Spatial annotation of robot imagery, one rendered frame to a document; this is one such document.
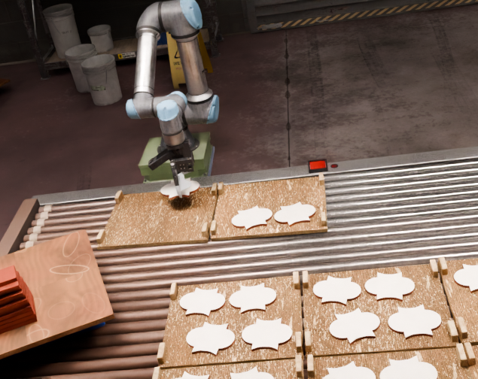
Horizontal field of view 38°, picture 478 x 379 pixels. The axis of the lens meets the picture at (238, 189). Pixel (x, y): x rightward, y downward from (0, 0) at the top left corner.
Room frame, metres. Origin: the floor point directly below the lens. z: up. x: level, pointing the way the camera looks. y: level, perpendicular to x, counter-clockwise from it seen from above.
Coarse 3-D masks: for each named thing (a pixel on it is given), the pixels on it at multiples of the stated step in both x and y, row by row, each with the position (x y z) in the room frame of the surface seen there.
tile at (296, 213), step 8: (288, 208) 2.07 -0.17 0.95; (296, 208) 2.06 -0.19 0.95; (304, 208) 2.05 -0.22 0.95; (312, 208) 2.04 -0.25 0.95; (280, 216) 2.03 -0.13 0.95; (288, 216) 2.02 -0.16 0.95; (296, 216) 2.01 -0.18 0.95; (304, 216) 2.00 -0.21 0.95; (312, 216) 2.01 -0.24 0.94; (288, 224) 1.98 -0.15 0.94
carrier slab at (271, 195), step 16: (224, 192) 2.28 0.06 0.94; (240, 192) 2.26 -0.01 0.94; (256, 192) 2.24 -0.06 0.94; (272, 192) 2.21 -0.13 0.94; (288, 192) 2.19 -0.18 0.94; (304, 192) 2.17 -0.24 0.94; (320, 192) 2.16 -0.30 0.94; (224, 208) 2.16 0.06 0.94; (240, 208) 2.14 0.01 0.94; (272, 208) 2.10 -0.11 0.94; (320, 208) 2.05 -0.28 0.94; (224, 224) 2.06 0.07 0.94; (272, 224) 2.00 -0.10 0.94; (304, 224) 1.97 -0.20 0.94; (320, 224) 1.95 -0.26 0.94; (224, 240) 1.98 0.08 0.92
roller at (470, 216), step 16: (368, 224) 1.92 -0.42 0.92; (384, 224) 1.91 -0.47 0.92; (400, 224) 1.89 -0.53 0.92; (416, 224) 1.88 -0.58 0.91; (432, 224) 1.87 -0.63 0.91; (240, 240) 1.97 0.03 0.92; (256, 240) 1.96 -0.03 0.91; (272, 240) 1.95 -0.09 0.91; (96, 256) 2.04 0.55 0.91; (112, 256) 2.03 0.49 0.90
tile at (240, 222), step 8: (256, 208) 2.11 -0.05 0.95; (264, 208) 2.10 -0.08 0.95; (240, 216) 2.07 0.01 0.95; (248, 216) 2.07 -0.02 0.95; (256, 216) 2.06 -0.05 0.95; (264, 216) 2.05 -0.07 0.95; (240, 224) 2.02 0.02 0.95; (248, 224) 2.01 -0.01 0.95; (256, 224) 2.00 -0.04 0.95; (264, 224) 2.00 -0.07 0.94
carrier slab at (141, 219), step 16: (160, 192) 2.37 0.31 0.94; (208, 192) 2.30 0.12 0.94; (128, 208) 2.28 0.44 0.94; (144, 208) 2.26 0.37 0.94; (160, 208) 2.24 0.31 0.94; (176, 208) 2.22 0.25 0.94; (192, 208) 2.20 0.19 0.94; (208, 208) 2.18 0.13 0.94; (112, 224) 2.19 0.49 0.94; (128, 224) 2.17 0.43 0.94; (144, 224) 2.15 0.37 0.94; (160, 224) 2.13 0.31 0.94; (176, 224) 2.11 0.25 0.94; (192, 224) 2.09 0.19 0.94; (112, 240) 2.09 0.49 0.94; (128, 240) 2.07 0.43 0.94; (144, 240) 2.05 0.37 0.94; (160, 240) 2.03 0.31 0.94; (176, 240) 2.01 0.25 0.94; (192, 240) 2.00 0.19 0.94; (208, 240) 1.99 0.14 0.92
